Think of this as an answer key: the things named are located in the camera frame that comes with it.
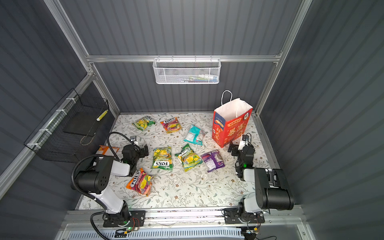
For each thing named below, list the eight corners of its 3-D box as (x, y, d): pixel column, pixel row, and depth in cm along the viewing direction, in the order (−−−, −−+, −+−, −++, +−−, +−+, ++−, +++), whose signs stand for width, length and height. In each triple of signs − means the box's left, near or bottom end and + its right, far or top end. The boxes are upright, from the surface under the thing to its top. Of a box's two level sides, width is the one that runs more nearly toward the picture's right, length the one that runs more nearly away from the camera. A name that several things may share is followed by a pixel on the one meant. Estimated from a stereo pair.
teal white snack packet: (184, 142, 105) (184, 139, 102) (191, 128, 113) (190, 124, 110) (201, 147, 102) (201, 143, 99) (206, 132, 111) (207, 128, 107)
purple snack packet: (208, 173, 90) (208, 170, 86) (201, 158, 97) (202, 154, 93) (224, 168, 93) (225, 164, 88) (217, 153, 99) (217, 149, 95)
